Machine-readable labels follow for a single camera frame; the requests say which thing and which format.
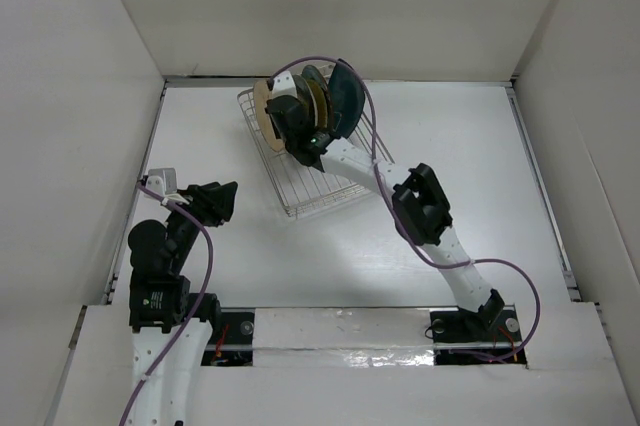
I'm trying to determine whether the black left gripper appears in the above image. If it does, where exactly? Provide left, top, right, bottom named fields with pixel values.
left=165, top=179, right=235, bottom=270

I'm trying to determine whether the woven bamboo round plate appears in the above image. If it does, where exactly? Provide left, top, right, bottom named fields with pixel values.
left=307, top=80, right=330, bottom=129

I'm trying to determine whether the dark teal square plate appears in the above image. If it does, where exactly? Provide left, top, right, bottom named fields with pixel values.
left=328, top=59, right=365, bottom=138

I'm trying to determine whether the beige plate with orange leaves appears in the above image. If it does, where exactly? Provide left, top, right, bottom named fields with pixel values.
left=253, top=79, right=284, bottom=152

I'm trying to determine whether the dark teal round plate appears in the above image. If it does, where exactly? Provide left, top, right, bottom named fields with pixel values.
left=301, top=64, right=328, bottom=93

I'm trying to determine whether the light blue flower plate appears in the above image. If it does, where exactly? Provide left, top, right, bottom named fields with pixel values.
left=293, top=74, right=316, bottom=121

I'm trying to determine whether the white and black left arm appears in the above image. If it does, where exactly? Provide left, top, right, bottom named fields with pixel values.
left=119, top=175, right=238, bottom=425

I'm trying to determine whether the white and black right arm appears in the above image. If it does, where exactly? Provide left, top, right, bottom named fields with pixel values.
left=266, top=95, right=504, bottom=342

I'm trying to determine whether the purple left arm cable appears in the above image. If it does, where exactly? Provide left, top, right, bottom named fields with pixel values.
left=119, top=183, right=215, bottom=426

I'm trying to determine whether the metal wire dish rack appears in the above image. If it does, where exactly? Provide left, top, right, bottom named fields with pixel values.
left=238, top=60, right=393, bottom=217

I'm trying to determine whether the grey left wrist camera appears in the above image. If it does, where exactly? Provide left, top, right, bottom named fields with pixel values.
left=140, top=167, right=178, bottom=198

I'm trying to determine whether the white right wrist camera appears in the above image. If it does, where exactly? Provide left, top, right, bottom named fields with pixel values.
left=271, top=70, right=297, bottom=99

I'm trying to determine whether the metal rail at table front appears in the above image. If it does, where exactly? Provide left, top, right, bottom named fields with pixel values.
left=206, top=326, right=521, bottom=353

